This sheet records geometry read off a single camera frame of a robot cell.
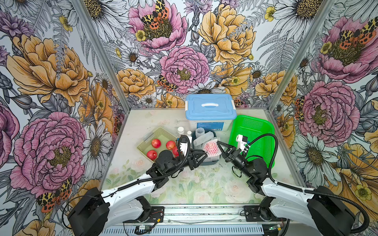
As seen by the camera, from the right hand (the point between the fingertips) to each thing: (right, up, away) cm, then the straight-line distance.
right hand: (214, 146), depth 69 cm
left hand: (-4, -5, 0) cm, 6 cm away
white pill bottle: (-18, +5, +30) cm, 35 cm away
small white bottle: (-13, +3, +31) cm, 33 cm away
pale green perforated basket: (-32, +3, +34) cm, 47 cm away
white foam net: (-4, +2, +24) cm, 24 cm away
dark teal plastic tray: (-2, -14, +21) cm, 25 cm away
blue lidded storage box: (+3, +18, +28) cm, 33 cm away
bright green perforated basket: (+32, +7, +38) cm, 51 cm away
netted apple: (-1, -1, -3) cm, 4 cm away
